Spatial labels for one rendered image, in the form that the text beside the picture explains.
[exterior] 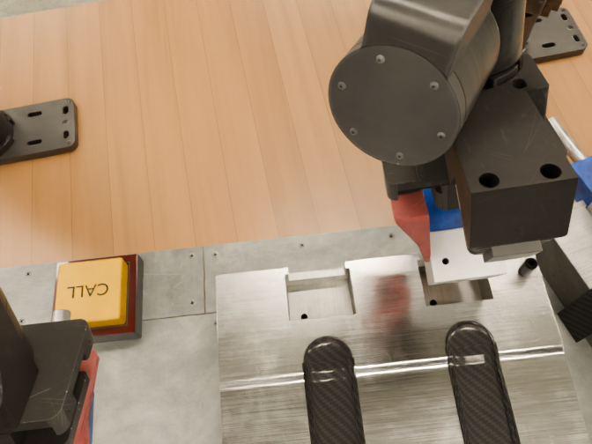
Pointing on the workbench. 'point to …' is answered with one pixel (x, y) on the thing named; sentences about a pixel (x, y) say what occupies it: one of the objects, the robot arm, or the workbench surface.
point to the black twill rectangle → (579, 316)
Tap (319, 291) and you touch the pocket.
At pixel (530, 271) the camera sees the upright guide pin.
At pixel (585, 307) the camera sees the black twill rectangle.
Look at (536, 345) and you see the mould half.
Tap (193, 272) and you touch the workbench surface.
